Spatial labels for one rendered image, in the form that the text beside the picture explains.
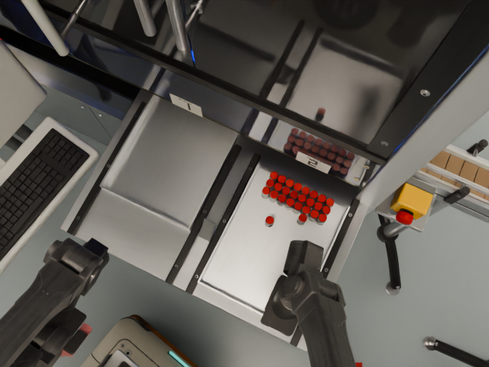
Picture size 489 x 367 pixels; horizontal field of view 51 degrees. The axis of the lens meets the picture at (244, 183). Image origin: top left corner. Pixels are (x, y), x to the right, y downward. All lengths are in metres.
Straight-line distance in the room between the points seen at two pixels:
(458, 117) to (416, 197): 0.45
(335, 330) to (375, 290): 1.47
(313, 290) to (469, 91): 0.37
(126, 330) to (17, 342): 1.20
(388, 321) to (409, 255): 0.29
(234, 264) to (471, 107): 0.74
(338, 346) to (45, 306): 0.42
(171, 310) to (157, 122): 1.01
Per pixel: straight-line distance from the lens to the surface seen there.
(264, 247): 1.31
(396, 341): 2.27
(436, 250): 2.35
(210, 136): 1.39
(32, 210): 1.49
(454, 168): 1.41
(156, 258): 1.33
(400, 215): 1.25
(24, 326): 0.78
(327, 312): 0.80
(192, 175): 1.36
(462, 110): 0.80
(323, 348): 0.77
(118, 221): 1.36
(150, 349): 1.93
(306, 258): 0.91
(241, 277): 1.30
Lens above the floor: 2.18
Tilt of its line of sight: 75 degrees down
